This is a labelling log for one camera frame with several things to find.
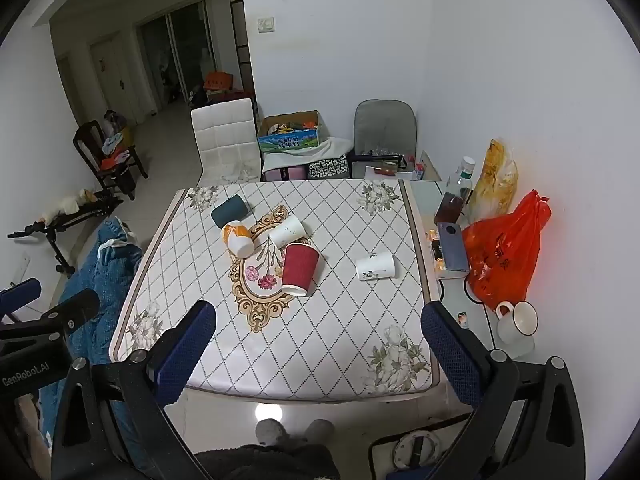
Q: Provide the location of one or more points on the white padded chair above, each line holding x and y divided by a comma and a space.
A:
225, 135

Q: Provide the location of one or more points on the grey cushioned chair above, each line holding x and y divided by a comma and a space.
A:
382, 125

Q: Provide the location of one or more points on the grey plush slipper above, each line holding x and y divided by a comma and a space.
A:
270, 431
319, 431

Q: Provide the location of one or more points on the white and brown cloth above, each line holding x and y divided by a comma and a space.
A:
67, 205

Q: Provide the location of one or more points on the clear plastic bottle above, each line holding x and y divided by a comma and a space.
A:
462, 180

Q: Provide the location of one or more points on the round white disc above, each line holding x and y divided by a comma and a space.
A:
402, 452

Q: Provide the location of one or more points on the blue blanket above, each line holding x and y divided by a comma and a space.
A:
105, 270

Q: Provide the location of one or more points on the grey blue phone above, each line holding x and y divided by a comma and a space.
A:
452, 250

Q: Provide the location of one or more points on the pink case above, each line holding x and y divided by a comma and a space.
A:
282, 174

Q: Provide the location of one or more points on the black exercise bench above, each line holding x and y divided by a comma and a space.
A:
65, 220

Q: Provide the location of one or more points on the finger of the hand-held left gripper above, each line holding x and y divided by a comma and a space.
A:
75, 307
17, 296

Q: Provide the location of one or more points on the person's dark trousers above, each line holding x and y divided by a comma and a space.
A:
260, 462

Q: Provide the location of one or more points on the orange and white cup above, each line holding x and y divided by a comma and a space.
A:
237, 239

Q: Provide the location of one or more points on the glass sliding door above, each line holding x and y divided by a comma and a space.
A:
175, 55

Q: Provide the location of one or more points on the clothes pile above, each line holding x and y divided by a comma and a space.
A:
115, 152

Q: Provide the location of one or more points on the black patterned bag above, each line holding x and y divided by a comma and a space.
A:
327, 167

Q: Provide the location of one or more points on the cardboard box with blue print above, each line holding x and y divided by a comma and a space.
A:
290, 141

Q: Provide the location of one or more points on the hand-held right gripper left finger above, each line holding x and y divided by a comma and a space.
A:
181, 352

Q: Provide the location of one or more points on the wall switch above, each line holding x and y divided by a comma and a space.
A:
266, 25

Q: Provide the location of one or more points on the plain white paper cup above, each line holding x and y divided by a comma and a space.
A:
287, 231

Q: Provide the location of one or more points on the yellow plastic bag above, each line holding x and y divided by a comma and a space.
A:
495, 180

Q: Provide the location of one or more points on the red paper cup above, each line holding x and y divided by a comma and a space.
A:
299, 267

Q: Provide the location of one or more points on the dark wooden chair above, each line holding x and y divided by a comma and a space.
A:
87, 135

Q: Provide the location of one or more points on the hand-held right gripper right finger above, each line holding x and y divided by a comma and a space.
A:
452, 352

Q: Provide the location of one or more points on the orange crate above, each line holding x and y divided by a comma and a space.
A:
218, 81

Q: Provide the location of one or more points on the floral printed table mat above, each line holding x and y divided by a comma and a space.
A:
325, 320

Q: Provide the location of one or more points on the dark teal cup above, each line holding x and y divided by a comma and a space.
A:
228, 211

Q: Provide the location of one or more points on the orange plastic bag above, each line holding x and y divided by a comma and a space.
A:
505, 255

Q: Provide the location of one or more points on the white mug with dark rim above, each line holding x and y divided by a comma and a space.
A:
520, 325

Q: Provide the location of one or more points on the white cup with green print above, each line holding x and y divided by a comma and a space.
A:
375, 266

